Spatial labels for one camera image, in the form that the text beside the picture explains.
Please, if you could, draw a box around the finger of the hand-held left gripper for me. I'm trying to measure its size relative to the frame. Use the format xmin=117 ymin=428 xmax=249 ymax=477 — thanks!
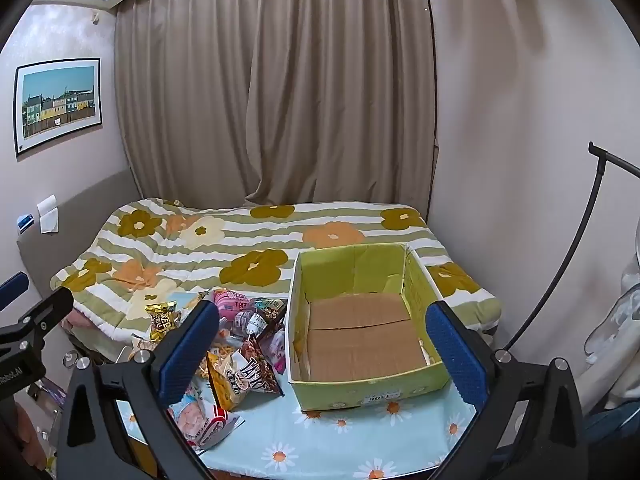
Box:
xmin=0 ymin=287 xmax=75 ymax=352
xmin=0 ymin=272 xmax=30 ymax=312

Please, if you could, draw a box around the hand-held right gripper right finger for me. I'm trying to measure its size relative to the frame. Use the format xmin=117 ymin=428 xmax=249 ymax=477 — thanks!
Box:
xmin=425 ymin=300 xmax=588 ymax=480

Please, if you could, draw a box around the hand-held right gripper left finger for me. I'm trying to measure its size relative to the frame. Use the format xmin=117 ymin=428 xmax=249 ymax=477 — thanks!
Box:
xmin=54 ymin=300 xmax=221 ymax=480

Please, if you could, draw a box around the pile of snack packets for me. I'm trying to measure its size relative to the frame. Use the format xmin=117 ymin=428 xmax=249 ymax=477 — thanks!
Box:
xmin=129 ymin=287 xmax=289 ymax=451

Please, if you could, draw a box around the pink and white snack bag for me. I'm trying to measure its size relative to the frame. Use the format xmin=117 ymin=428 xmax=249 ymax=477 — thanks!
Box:
xmin=260 ymin=327 xmax=289 ymax=376

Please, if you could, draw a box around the dark printed snack bag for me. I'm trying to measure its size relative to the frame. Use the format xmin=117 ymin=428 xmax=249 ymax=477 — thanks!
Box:
xmin=247 ymin=297 xmax=289 ymax=334

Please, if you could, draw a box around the green cardboard box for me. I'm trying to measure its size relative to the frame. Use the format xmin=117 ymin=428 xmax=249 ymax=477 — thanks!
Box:
xmin=284 ymin=242 xmax=449 ymax=413

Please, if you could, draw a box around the pink bed sheet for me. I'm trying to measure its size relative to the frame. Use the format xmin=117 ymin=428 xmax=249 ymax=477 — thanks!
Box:
xmin=62 ymin=309 xmax=98 ymax=332

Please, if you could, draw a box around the grey bed headboard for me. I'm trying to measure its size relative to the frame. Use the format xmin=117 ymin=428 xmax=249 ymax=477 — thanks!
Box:
xmin=15 ymin=170 xmax=146 ymax=321

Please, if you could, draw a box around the floral striped blanket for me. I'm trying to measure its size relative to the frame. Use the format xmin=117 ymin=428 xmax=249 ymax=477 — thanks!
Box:
xmin=50 ymin=199 xmax=503 ymax=361

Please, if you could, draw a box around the daisy print tablecloth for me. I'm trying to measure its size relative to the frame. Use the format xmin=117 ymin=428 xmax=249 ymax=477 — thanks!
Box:
xmin=115 ymin=290 xmax=481 ymax=480

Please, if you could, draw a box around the white garment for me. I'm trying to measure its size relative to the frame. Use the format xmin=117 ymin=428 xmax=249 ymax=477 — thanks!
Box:
xmin=584 ymin=255 xmax=640 ymax=402

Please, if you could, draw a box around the black curved pole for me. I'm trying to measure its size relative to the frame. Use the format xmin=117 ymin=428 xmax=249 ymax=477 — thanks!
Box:
xmin=500 ymin=142 xmax=640 ymax=356

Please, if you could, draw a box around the blue cloth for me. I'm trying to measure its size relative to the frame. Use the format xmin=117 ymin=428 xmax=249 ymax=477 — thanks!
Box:
xmin=582 ymin=400 xmax=640 ymax=443

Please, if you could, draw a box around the framed houses picture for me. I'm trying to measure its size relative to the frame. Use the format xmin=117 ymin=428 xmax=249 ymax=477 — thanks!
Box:
xmin=13 ymin=58 xmax=103 ymax=155

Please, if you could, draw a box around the beige curtain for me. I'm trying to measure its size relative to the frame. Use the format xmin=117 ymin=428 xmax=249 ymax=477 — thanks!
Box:
xmin=114 ymin=0 xmax=441 ymax=207

